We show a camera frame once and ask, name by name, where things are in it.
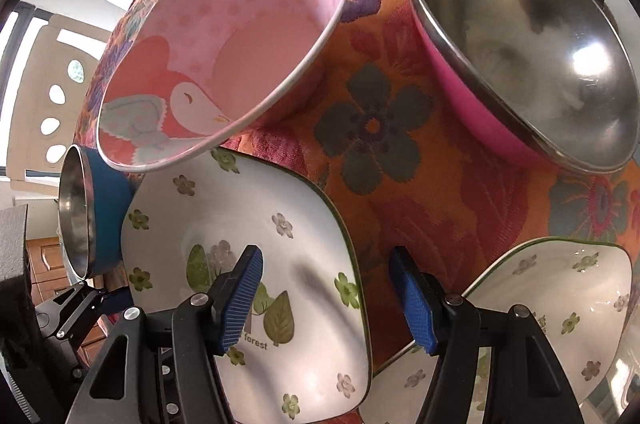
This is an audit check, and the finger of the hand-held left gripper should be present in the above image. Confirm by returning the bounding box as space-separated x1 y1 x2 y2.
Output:
32 283 132 355

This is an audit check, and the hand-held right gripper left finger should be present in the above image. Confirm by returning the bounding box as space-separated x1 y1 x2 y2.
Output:
65 244 266 424

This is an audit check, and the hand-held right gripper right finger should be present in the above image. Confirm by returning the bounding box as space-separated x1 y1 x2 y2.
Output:
389 246 586 424

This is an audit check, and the white floral plate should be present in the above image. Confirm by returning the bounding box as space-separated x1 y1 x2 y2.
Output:
120 146 373 424
357 236 633 424

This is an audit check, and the blue steel bowl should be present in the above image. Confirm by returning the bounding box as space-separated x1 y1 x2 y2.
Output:
57 144 136 280

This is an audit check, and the pink steel bowl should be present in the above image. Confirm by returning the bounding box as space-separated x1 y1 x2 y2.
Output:
407 0 636 177

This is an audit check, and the wooden cabinet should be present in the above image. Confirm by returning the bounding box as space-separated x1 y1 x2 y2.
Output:
27 236 108 365

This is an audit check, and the orange floral table cloth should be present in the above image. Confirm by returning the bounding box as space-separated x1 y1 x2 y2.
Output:
72 0 640 375

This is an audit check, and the beige chair with holes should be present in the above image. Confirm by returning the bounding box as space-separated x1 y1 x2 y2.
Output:
10 14 108 182

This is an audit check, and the pink cartoon bowl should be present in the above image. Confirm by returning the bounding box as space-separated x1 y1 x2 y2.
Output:
95 0 351 172

